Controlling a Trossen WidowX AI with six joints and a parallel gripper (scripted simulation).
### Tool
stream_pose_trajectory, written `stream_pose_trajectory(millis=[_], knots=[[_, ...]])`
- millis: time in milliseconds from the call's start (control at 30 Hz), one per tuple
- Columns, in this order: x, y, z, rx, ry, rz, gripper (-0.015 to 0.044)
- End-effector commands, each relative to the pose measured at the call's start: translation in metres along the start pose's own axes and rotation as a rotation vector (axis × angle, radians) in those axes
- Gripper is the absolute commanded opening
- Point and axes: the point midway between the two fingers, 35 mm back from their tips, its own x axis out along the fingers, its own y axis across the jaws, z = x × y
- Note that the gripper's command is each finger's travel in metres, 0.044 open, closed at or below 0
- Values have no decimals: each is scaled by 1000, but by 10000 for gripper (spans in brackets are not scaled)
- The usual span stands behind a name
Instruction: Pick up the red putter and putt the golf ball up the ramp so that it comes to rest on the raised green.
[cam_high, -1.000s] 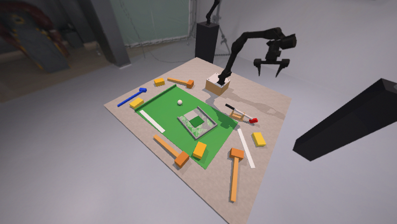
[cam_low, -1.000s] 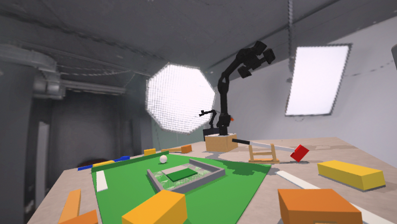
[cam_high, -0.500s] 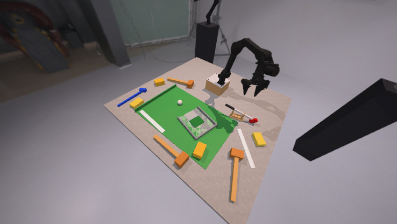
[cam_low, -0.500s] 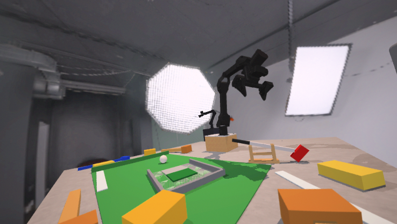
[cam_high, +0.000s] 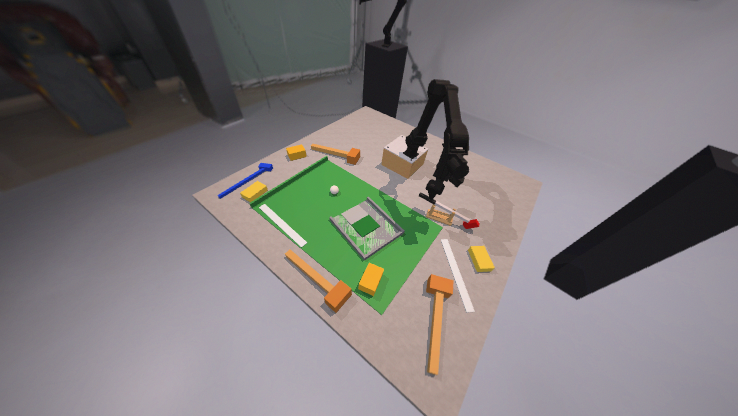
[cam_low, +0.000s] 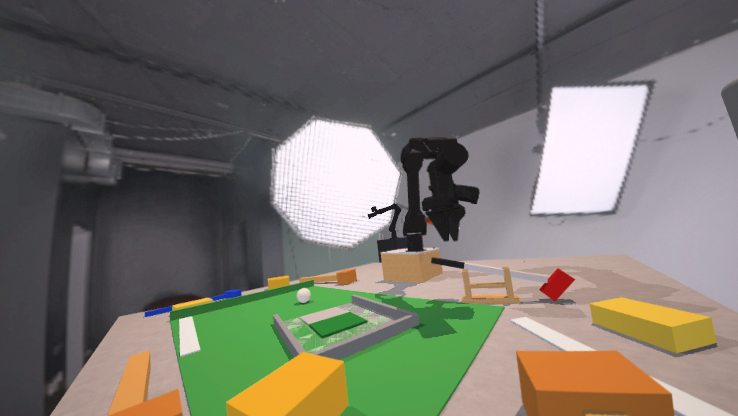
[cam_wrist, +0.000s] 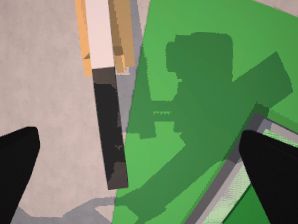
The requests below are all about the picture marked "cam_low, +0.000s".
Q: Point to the white flat bar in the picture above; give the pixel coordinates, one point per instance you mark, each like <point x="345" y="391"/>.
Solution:
<point x="188" y="337"/>
<point x="684" y="404"/>

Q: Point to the white golf ball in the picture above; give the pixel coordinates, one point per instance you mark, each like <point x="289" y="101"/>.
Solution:
<point x="303" y="295"/>

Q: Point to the green flat mat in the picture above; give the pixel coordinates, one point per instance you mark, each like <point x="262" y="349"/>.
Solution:
<point x="413" y="373"/>

